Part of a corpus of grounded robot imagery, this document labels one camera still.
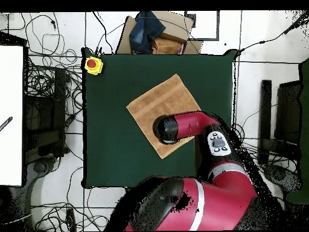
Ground dark green table cloth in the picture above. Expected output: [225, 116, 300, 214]
[81, 47, 237, 190]

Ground folded tan towel in box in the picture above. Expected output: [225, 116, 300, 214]
[152, 37, 184, 56]

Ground black upright bar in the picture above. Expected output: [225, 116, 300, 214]
[257, 79, 272, 166]

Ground black box unit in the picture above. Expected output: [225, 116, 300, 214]
[275, 80, 302, 146]

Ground brown cardboard box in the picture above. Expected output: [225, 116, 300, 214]
[115, 10, 203, 55]

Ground blue denim jeans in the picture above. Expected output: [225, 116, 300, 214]
[129, 11, 167, 54]

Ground black stand base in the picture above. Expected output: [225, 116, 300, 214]
[25, 156, 57, 184]
[264, 163, 304, 194]

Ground yellow emergency stop button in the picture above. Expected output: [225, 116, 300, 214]
[84, 56, 104, 76]

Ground black rectangular frame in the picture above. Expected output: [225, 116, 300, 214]
[184, 10, 220, 41]

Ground tan terry towel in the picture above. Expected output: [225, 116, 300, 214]
[126, 73, 202, 160]

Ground long black cable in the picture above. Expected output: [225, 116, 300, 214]
[235, 10, 309, 57]

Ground black equipment rack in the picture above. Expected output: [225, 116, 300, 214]
[22, 67, 68, 163]

